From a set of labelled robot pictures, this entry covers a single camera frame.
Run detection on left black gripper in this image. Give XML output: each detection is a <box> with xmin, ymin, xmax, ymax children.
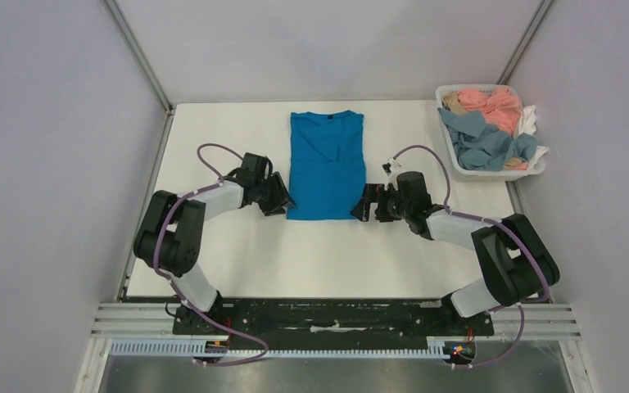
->
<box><xmin>255</xmin><ymin>172</ymin><xmax>297</xmax><ymax>218</ymax></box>

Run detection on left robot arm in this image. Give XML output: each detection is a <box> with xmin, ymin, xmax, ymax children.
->
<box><xmin>133</xmin><ymin>153</ymin><xmax>296</xmax><ymax>334</ymax></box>

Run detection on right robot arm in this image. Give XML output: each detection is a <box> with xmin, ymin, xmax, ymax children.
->
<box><xmin>351</xmin><ymin>171</ymin><xmax>560</xmax><ymax>334</ymax></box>

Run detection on white laundry basket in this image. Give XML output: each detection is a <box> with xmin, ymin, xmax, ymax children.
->
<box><xmin>436</xmin><ymin>84</ymin><xmax>549</xmax><ymax>181</ymax></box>

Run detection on grey blue t shirt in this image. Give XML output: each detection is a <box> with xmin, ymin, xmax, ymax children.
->
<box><xmin>438</xmin><ymin>107</ymin><xmax>538</xmax><ymax>172</ymax></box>

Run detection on beige t shirt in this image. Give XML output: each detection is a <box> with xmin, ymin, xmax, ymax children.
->
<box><xmin>441</xmin><ymin>92</ymin><xmax>468</xmax><ymax>115</ymax></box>

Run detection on pink t shirt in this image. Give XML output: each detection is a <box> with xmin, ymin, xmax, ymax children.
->
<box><xmin>457</xmin><ymin>86</ymin><xmax>523</xmax><ymax>136</ymax></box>

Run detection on white t shirt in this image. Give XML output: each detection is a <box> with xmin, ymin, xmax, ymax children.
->
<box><xmin>516</xmin><ymin>106</ymin><xmax>549</xmax><ymax>170</ymax></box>

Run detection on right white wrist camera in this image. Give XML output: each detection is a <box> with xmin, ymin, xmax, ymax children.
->
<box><xmin>382</xmin><ymin>157</ymin><xmax>401</xmax><ymax>191</ymax></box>

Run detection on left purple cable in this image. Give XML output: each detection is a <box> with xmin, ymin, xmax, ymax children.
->
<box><xmin>152</xmin><ymin>142</ymin><xmax>270</xmax><ymax>368</ymax></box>

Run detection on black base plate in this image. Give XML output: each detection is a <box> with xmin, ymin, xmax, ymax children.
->
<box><xmin>170</xmin><ymin>296</ymin><xmax>495</xmax><ymax>351</ymax></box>

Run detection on white cable duct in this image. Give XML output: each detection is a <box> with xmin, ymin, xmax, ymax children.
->
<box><xmin>110</xmin><ymin>338</ymin><xmax>475</xmax><ymax>360</ymax></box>

